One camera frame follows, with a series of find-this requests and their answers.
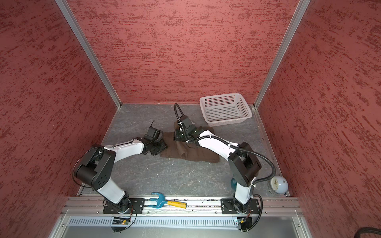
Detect brown trousers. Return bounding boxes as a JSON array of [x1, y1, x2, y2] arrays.
[[160, 132, 220, 163]]

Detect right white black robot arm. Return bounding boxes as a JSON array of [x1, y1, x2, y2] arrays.
[[174, 116, 262, 214]]

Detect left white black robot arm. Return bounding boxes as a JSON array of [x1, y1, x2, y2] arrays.
[[72, 137, 167, 214]]

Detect white plastic basket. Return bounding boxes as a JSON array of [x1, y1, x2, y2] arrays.
[[199, 93, 253, 127]]

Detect blue yellow garden fork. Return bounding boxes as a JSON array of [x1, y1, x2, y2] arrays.
[[147, 192, 187, 209]]

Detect teal small bottle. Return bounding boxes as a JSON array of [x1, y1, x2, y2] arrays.
[[231, 178, 237, 191]]

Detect white round alarm clock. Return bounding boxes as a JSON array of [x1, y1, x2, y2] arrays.
[[268, 176, 289, 194]]

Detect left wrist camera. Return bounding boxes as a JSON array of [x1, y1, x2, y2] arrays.
[[143, 127, 163, 143]]

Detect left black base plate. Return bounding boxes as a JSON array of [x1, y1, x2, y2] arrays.
[[102, 198, 145, 215]]

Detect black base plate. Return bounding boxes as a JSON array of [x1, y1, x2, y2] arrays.
[[102, 198, 145, 215], [220, 198, 260, 215]]

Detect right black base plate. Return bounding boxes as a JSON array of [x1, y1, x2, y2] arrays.
[[220, 198, 260, 215]]

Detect white slotted cable duct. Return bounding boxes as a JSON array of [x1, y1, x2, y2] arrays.
[[67, 216, 238, 230]]

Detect black corrugated cable hose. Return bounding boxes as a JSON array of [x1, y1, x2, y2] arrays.
[[174, 103, 277, 185]]

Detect left aluminium corner post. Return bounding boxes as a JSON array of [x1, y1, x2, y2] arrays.
[[55, 0, 123, 110]]

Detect aluminium corner post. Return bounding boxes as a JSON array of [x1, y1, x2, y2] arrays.
[[55, 0, 123, 110], [254, 0, 311, 111]]

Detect right aluminium corner post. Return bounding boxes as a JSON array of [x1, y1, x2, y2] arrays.
[[254, 0, 311, 111]]

